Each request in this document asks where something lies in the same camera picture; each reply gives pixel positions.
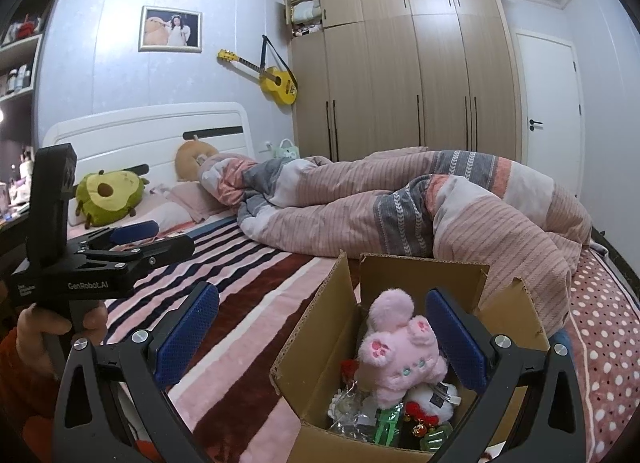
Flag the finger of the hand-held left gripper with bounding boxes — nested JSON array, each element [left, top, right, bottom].
[[75, 220, 160, 247], [75, 234, 195, 271]]

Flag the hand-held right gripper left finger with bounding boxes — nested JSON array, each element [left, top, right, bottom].
[[54, 280, 221, 463]]

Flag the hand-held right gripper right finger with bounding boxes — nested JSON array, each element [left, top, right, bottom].
[[425, 288, 586, 463]]

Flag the white plush toy red bows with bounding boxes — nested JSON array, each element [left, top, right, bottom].
[[404, 382, 463, 436]]

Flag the pink plush bunny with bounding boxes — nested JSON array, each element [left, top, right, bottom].
[[357, 289, 449, 409]]

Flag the green plastic comb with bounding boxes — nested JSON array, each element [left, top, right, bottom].
[[376, 405, 405, 448]]

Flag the brown cardboard box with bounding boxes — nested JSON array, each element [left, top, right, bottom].
[[270, 250, 551, 463]]

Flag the clear plastic packet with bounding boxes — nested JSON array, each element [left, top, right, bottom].
[[327, 385, 381, 444]]

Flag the person's left hand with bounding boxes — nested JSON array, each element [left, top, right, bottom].
[[15, 300, 108, 378]]

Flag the white pink pillow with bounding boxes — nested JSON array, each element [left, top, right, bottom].
[[67, 203, 201, 240]]

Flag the cluttered dark desk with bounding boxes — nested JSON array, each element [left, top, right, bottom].
[[0, 140, 38, 244]]

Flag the green avocado plush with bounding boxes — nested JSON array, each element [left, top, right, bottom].
[[74, 169, 151, 230]]

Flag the striped plush blanket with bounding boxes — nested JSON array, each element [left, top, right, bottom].
[[65, 215, 361, 463]]

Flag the brown round cushion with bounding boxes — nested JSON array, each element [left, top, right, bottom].
[[174, 135, 221, 182]]

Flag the white bed headboard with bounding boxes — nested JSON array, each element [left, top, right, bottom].
[[42, 102, 257, 204]]

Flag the red dotted bed sheet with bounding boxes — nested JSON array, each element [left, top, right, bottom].
[[547, 245, 633, 463]]

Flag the striped pink grey quilt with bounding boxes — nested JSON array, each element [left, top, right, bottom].
[[196, 145, 593, 339]]

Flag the yellow guitar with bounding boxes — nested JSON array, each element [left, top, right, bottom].
[[216, 35, 299, 106]]

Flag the white door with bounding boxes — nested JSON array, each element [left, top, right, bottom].
[[515, 29, 586, 198]]

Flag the folded bedding in wardrobe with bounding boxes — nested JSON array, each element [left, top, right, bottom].
[[290, 0, 323, 36]]

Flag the wooden wardrobe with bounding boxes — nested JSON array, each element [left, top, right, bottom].
[[285, 0, 526, 164]]

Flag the white wall shelf unit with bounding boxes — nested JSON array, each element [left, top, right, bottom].
[[0, 0, 68, 104]]

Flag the framed wall picture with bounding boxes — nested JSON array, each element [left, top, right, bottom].
[[138, 5, 203, 54]]

